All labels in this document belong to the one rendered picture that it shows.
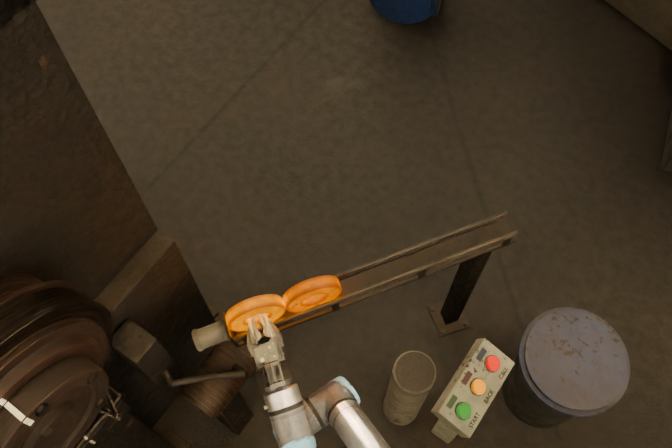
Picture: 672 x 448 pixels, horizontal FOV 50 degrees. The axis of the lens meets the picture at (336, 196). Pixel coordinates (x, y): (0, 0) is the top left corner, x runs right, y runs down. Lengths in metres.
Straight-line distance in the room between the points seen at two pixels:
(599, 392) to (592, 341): 0.15
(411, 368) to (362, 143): 1.17
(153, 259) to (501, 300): 1.37
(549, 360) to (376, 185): 1.02
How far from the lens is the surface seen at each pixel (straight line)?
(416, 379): 2.06
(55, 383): 1.40
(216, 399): 2.06
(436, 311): 2.66
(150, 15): 3.44
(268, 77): 3.14
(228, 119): 3.04
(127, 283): 1.82
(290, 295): 1.85
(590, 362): 2.27
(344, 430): 1.89
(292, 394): 1.83
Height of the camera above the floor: 2.52
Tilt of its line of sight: 63 degrees down
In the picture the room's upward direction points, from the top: straight up
